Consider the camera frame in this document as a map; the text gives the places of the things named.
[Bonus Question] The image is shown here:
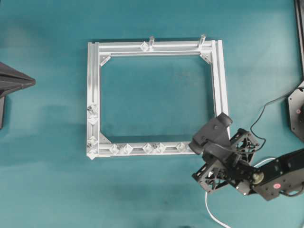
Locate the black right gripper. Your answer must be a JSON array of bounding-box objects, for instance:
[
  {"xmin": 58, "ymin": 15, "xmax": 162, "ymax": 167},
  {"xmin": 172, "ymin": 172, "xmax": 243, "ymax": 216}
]
[{"xmin": 191, "ymin": 128, "xmax": 259, "ymax": 194}]

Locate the white cable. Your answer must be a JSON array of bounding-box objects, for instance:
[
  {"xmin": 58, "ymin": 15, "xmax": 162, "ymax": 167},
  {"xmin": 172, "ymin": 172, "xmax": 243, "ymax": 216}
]
[{"xmin": 204, "ymin": 157, "xmax": 276, "ymax": 228}]

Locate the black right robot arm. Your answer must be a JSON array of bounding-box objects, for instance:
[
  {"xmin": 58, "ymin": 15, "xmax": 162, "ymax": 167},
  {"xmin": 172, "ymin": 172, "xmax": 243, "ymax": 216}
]
[{"xmin": 189, "ymin": 128, "xmax": 304, "ymax": 201}]

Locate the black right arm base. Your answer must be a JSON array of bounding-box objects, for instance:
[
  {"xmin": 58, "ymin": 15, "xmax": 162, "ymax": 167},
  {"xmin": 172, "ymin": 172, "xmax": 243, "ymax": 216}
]
[{"xmin": 287, "ymin": 82, "xmax": 304, "ymax": 141}]

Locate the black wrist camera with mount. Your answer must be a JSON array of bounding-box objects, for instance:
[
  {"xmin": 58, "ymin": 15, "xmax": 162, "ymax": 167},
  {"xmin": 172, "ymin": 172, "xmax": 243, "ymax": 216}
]
[{"xmin": 189, "ymin": 113, "xmax": 233, "ymax": 160}]

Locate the black camera cable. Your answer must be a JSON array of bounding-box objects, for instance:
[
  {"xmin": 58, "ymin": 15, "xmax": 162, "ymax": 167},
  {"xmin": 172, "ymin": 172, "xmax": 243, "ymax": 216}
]
[{"xmin": 249, "ymin": 94, "xmax": 293, "ymax": 152}]

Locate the metal pin on frame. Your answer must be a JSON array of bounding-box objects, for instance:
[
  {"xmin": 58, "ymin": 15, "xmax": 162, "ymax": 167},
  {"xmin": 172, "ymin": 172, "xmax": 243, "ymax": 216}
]
[
  {"xmin": 149, "ymin": 36, "xmax": 155, "ymax": 51},
  {"xmin": 198, "ymin": 34, "xmax": 206, "ymax": 49}
]

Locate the aluminium extrusion frame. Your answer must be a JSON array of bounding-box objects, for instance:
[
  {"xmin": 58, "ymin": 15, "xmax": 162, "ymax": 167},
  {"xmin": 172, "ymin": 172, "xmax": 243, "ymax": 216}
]
[{"xmin": 85, "ymin": 34, "xmax": 231, "ymax": 160}]

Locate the black vertical rail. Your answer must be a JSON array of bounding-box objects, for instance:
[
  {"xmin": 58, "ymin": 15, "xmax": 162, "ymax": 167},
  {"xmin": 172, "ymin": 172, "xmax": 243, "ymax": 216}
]
[{"xmin": 294, "ymin": 0, "xmax": 304, "ymax": 74}]

